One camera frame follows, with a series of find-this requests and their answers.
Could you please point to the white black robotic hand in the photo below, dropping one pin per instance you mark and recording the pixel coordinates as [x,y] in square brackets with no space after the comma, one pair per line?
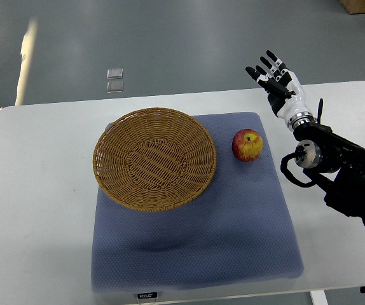
[285,94]

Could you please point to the red yellow apple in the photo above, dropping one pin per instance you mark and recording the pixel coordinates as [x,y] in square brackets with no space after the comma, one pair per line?
[247,145]

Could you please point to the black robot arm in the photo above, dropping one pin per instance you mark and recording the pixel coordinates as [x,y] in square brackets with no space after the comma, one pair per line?
[327,160]

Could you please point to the round wicker basket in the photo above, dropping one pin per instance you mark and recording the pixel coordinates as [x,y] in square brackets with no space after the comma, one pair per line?
[154,160]

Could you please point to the wooden cabinet corner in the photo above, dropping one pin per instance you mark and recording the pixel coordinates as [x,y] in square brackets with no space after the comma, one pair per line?
[354,7]

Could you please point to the blue quilted mat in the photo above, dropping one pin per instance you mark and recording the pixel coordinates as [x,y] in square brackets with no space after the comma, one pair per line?
[238,230]

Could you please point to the lower metal floor plate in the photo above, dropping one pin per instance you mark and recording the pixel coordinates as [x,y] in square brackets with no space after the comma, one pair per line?
[115,86]

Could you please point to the metal floor plate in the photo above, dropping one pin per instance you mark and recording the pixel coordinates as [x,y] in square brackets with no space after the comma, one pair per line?
[114,73]
[115,86]

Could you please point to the upper metal floor plate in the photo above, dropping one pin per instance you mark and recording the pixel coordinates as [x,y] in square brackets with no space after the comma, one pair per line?
[114,73]

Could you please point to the white table leg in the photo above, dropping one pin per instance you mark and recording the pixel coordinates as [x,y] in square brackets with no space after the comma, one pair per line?
[318,297]

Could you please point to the black table label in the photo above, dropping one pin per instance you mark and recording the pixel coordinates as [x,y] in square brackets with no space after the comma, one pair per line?
[147,295]

